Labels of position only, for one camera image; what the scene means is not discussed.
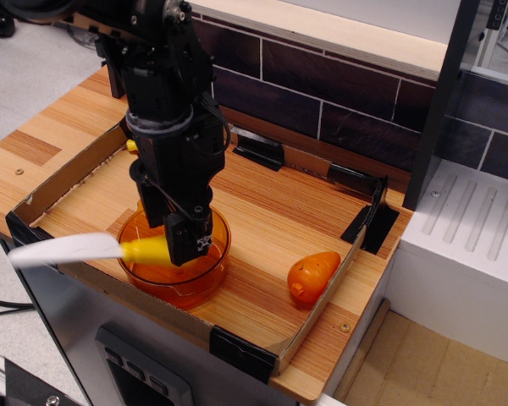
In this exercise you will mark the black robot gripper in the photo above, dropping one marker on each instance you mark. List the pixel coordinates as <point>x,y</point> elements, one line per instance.
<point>176,163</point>

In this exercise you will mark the yellow handled white toy knife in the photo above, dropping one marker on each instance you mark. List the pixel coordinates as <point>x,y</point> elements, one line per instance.
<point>91,246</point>

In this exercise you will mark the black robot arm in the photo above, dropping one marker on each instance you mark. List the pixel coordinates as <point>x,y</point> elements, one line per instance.
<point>157,63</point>

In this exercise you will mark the orange transparent plastic pot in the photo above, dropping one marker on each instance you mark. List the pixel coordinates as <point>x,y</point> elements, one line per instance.
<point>191,284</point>

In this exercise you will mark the cardboard fence with black tape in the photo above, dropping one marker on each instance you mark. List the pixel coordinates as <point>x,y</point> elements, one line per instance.
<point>80,184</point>

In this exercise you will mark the yellow toy banana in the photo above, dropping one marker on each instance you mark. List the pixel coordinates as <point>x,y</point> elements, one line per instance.
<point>131,146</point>

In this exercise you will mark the orange toy carrot with face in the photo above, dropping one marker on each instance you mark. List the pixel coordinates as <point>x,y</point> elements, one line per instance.
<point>308,277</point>

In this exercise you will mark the grey toy oven panel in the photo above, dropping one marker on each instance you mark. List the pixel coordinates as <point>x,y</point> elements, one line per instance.
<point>138,378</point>

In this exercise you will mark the white toy sink drainboard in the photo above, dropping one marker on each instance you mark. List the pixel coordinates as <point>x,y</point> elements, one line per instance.
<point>450,271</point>

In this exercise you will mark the black vertical post left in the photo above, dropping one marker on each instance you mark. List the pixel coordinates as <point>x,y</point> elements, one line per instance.
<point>112,52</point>

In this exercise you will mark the dark grey vertical post right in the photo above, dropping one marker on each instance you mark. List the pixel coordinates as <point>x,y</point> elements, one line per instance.
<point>428,154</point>

